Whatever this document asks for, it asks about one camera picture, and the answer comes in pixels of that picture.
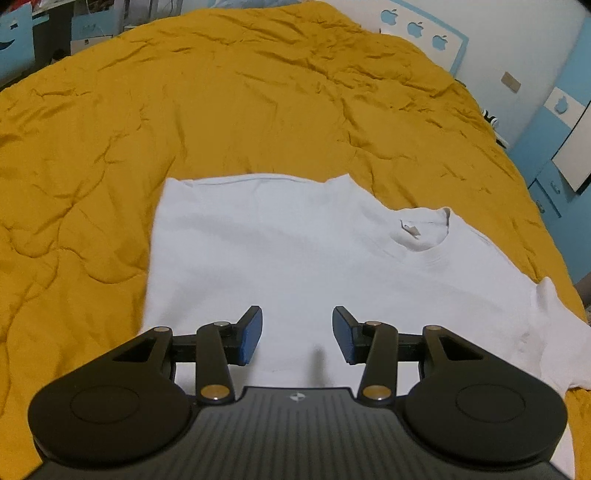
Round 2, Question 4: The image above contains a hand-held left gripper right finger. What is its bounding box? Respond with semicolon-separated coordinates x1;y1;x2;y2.
332;305;491;406

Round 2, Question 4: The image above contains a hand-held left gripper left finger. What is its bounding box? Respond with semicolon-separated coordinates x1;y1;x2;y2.
106;305;264;406

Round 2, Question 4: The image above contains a white printed t-shirt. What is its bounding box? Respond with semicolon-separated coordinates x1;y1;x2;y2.
141;172;591;480

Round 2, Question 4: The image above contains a mustard yellow quilt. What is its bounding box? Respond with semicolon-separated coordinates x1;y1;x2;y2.
0;0;591;480

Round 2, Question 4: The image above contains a blue white wardrobe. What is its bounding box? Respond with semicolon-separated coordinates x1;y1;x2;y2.
508;69;591;222

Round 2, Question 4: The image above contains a white blue bed headboard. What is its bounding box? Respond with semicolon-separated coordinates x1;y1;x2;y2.
369;0;469;77

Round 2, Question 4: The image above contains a blue white drawer unit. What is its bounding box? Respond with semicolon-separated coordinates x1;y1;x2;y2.
69;9;123;54

